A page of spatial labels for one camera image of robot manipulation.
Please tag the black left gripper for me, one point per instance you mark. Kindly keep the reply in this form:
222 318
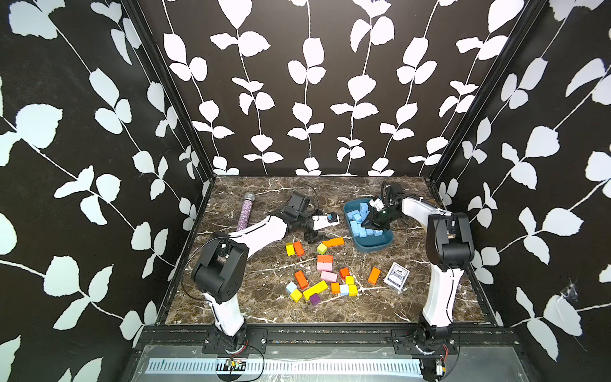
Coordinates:
314 236

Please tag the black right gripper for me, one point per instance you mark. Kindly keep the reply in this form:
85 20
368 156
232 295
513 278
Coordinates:
372 221

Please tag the lone light blue block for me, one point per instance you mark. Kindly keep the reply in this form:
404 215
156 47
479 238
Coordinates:
358 216

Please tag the small light blue block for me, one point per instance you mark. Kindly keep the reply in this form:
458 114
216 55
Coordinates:
291 287

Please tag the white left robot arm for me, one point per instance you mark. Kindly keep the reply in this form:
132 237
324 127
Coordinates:
221 265

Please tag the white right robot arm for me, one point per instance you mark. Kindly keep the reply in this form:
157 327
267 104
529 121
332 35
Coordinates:
449 249

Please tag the red upright block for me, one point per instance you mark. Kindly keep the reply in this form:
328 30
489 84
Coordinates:
298 248

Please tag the lime green block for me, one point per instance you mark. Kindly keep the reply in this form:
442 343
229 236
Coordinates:
322 249

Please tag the teal plastic tray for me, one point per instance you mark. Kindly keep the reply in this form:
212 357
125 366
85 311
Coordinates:
365 240

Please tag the red flat block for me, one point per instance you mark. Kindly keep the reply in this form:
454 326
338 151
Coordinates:
325 259

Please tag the long orange block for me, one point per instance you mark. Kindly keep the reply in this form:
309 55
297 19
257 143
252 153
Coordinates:
339 241

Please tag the pink block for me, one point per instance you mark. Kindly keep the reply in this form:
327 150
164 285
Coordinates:
330 277

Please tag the orange upright block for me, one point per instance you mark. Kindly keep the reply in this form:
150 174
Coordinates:
302 281

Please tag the long yellow block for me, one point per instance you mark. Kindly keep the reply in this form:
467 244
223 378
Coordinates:
315 289

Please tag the orange lone block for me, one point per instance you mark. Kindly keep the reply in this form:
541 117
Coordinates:
374 276

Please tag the blue playing card deck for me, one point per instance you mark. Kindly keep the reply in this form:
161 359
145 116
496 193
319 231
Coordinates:
396 277

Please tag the small yellow block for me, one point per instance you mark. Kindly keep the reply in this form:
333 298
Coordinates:
296 295

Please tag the purple small block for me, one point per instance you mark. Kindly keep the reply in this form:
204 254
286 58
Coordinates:
315 299

